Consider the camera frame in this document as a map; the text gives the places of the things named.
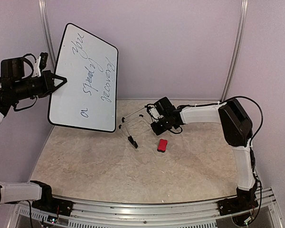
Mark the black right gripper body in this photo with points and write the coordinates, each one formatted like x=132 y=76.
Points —
x=165 y=126

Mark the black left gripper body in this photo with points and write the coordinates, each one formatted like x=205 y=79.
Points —
x=23 y=90

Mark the red black whiteboard eraser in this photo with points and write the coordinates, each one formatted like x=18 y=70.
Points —
x=162 y=145

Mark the white whiteboard black frame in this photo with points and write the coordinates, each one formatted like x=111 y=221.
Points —
x=88 y=99

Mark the black wire easel stand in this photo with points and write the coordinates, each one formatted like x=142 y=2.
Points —
x=131 y=124

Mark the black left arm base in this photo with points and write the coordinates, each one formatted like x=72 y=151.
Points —
x=50 y=204

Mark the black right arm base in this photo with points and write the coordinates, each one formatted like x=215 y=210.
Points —
x=244 y=200

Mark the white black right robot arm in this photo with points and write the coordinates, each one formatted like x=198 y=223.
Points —
x=230 y=114

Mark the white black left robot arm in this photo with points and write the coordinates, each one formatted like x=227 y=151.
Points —
x=24 y=129

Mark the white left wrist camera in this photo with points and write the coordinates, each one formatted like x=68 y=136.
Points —
x=40 y=64

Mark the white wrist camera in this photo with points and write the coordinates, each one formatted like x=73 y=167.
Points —
x=152 y=111
x=40 y=64

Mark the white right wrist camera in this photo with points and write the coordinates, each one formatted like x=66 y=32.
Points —
x=152 y=111

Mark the aluminium left corner post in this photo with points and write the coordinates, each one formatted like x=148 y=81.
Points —
x=46 y=30

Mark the aluminium corner post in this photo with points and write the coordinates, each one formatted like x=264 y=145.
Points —
x=46 y=30
x=236 y=48

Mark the aluminium front rail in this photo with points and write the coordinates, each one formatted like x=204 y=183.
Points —
x=196 y=214

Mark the aluminium right corner post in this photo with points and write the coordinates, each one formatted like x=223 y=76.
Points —
x=236 y=48

